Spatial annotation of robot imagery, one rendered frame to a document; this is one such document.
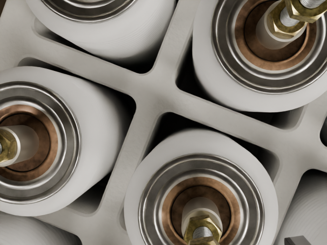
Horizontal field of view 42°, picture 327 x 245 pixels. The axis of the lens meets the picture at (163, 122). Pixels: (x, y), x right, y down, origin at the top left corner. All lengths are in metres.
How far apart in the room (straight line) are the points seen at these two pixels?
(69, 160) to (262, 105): 0.12
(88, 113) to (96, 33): 0.05
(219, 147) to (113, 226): 0.12
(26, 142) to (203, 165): 0.10
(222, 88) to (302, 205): 0.12
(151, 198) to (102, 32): 0.10
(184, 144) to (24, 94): 0.10
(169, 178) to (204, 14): 0.10
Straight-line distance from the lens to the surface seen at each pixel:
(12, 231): 0.33
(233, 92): 0.26
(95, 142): 0.27
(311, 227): 0.30
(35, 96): 0.27
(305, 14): 0.19
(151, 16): 0.27
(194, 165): 0.26
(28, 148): 0.26
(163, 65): 0.33
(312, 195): 0.35
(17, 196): 0.28
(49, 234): 0.36
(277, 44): 0.25
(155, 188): 0.26
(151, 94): 0.33
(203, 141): 0.26
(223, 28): 0.26
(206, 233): 0.21
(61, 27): 0.28
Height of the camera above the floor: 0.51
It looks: 86 degrees down
